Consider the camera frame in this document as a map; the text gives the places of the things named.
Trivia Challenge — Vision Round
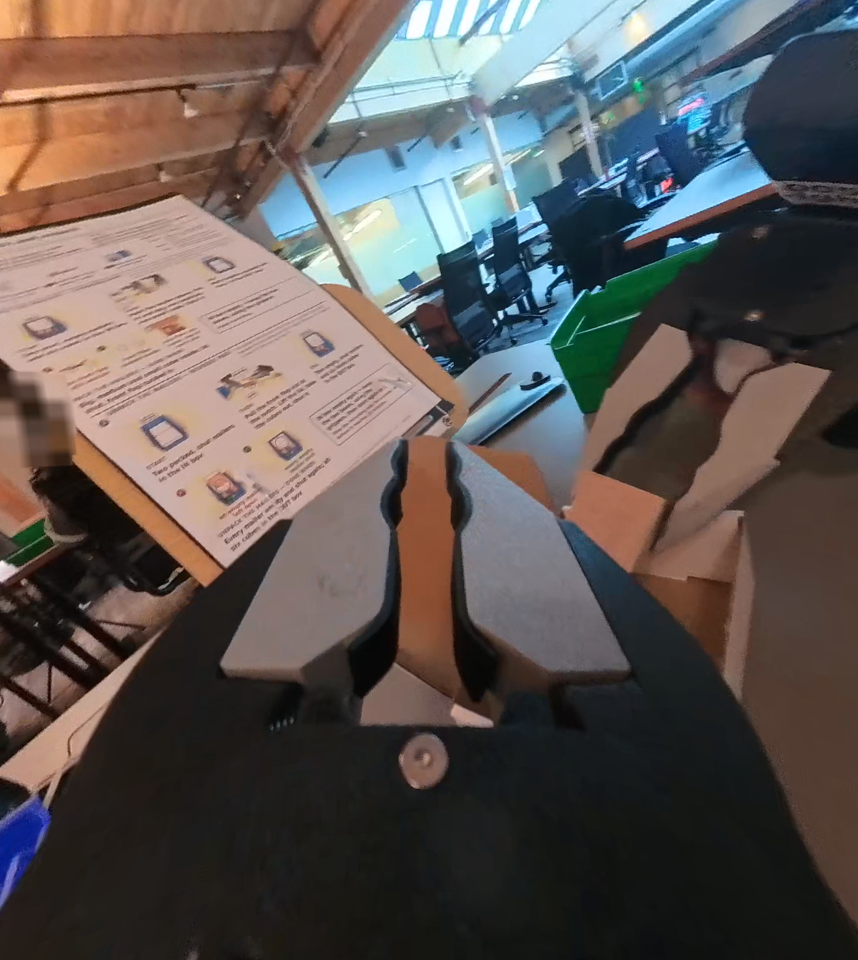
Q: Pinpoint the white cardboard mailer box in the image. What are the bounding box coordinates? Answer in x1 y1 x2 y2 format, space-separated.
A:
357 438 756 726

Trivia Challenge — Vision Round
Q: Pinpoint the office chair with black jacket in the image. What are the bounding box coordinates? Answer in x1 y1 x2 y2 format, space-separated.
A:
549 191 651 297

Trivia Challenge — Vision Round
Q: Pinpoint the grey metal tray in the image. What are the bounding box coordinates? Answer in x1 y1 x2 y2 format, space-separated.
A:
455 371 566 445

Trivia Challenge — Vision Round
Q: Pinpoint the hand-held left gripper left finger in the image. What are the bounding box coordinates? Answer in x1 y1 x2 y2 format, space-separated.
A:
219 438 409 699

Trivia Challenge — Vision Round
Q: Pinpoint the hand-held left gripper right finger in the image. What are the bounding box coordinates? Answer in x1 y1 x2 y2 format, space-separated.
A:
447 441 632 705

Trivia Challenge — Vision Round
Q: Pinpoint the wooden-top desk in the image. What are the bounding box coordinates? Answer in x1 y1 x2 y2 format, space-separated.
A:
624 161 782 252

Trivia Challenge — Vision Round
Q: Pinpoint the green plastic bin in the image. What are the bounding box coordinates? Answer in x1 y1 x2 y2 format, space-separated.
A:
549 240 718 415

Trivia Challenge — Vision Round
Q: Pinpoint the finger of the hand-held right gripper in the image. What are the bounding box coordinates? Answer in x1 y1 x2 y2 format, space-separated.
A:
582 322 703 475
654 360 833 558

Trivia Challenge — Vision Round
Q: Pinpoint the brown strip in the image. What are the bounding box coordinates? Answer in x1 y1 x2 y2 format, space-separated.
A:
466 372 512 412

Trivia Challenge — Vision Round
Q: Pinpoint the instruction sheet on stand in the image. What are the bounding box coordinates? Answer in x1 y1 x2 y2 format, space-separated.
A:
0 195 471 588

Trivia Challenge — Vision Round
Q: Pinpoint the printed instruction sheet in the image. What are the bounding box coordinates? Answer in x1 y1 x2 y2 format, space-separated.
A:
0 195 448 569

